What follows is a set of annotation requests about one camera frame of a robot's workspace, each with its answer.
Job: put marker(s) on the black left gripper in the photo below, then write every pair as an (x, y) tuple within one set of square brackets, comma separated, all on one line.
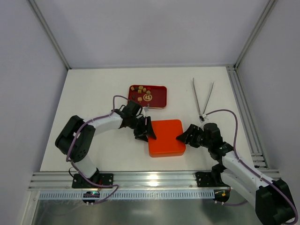
[(143, 128)]

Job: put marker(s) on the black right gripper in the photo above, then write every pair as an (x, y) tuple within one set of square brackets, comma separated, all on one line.
[(192, 136)]

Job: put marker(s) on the orange box lid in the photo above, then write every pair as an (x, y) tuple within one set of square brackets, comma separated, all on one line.
[(166, 144)]

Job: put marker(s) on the metal serving tongs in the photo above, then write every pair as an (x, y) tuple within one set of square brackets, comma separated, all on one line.
[(201, 102)]

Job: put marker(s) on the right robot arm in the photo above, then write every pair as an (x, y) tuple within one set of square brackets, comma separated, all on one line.
[(271, 199)]

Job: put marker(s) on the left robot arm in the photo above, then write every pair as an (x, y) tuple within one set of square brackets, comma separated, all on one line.
[(76, 137)]

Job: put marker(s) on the red rectangular tray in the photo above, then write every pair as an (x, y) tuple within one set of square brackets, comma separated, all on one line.
[(155, 98)]

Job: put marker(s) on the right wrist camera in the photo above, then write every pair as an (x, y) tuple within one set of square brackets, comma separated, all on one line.
[(203, 118)]

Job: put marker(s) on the aluminium mounting rail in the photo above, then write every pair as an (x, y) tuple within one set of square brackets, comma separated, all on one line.
[(152, 179)]

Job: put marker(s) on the slotted cable duct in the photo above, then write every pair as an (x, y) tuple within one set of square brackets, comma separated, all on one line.
[(122, 194)]

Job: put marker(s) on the right aluminium frame rail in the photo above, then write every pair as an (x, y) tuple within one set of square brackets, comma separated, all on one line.
[(252, 136)]

